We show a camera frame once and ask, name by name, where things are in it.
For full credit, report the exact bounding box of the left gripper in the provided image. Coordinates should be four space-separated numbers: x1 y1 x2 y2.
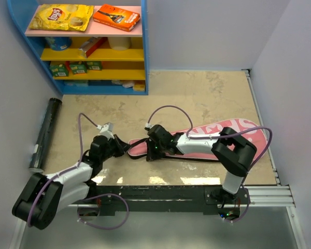
101 135 132 162

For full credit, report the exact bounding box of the black shuttlecock tube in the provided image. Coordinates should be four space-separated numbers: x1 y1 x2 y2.
29 98 62 173

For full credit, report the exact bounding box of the pink racket cover bag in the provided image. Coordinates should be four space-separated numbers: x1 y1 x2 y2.
128 118 267 162

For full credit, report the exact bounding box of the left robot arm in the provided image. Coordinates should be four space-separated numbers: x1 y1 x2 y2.
11 135 131 230

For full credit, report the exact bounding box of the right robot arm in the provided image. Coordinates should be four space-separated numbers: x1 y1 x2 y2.
146 124 257 204

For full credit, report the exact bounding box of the yellow sponge bottom shelf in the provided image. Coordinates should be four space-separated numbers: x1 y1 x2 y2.
133 80 146 92

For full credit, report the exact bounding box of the crumpled white wrapper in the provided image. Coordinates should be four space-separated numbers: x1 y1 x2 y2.
111 80 135 88

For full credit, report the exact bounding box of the green carton right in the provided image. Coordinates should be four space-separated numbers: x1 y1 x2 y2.
86 61 102 71

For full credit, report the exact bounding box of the green carton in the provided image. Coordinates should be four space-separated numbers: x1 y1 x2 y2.
49 63 69 77
69 61 88 75
86 61 102 71

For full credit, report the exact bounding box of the green carton middle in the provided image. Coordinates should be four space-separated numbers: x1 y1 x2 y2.
69 61 88 75

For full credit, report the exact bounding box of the green carton left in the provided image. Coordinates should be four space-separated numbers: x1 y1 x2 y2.
49 63 69 77

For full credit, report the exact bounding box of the cream paper cup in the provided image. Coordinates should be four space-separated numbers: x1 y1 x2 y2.
108 37 131 51

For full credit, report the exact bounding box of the blue shelf unit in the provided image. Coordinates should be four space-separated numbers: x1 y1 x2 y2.
7 1 149 95

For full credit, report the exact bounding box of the red foil snack box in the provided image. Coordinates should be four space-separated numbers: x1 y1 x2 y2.
78 37 108 58

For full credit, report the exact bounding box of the blue snack canister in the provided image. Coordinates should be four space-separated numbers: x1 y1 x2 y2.
45 37 72 51

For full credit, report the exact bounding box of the orange razor box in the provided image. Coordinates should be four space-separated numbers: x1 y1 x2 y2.
93 4 140 32

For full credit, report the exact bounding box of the yellow Lays chips bag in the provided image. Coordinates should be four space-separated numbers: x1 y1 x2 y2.
29 4 94 32

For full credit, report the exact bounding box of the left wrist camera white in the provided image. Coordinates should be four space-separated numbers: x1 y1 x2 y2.
96 122 114 140

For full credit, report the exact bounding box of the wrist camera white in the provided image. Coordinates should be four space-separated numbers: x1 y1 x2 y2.
145 124 152 131
96 122 114 140

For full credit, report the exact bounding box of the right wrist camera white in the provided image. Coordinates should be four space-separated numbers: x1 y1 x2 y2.
145 124 152 131

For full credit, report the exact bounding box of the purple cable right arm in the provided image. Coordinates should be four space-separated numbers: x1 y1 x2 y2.
147 105 273 173

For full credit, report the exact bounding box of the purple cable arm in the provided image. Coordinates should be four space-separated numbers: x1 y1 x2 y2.
26 113 101 228
147 105 273 173

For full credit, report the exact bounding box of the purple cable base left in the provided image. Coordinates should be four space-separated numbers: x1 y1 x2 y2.
77 193 130 230

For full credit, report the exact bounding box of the purple cable base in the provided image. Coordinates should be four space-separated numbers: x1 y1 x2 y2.
77 193 130 230
220 184 251 225

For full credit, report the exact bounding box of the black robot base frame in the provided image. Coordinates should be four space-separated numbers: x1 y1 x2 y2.
76 185 246 215

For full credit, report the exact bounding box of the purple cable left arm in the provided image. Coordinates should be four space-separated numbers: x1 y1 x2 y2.
26 113 101 228

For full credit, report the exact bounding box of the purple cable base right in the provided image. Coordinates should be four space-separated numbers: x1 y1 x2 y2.
220 184 251 225

